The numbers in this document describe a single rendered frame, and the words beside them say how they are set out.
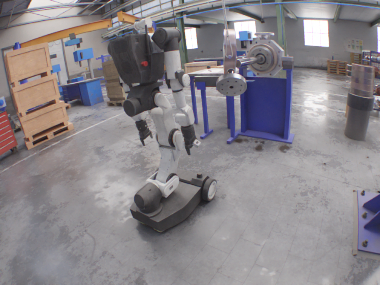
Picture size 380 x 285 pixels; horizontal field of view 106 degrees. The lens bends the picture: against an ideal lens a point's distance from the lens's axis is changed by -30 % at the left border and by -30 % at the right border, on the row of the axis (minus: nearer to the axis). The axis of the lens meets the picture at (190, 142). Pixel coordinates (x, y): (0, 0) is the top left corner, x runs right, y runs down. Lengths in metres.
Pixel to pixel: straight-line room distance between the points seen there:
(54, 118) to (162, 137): 3.65
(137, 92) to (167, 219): 0.89
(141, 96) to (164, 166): 0.61
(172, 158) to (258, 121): 1.76
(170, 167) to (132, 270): 0.81
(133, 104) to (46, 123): 3.77
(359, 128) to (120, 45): 3.09
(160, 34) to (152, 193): 1.03
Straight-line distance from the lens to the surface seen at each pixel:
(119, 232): 1.75
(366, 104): 3.20
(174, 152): 1.56
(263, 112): 2.98
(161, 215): 1.52
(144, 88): 1.27
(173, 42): 1.19
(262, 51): 2.55
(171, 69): 1.19
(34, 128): 4.81
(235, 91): 1.39
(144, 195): 1.45
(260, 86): 2.90
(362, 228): 1.82
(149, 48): 1.21
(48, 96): 4.86
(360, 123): 3.29
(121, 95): 5.94
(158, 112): 1.44
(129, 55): 1.20
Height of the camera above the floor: 1.22
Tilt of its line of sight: 25 degrees down
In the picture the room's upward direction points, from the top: 7 degrees counter-clockwise
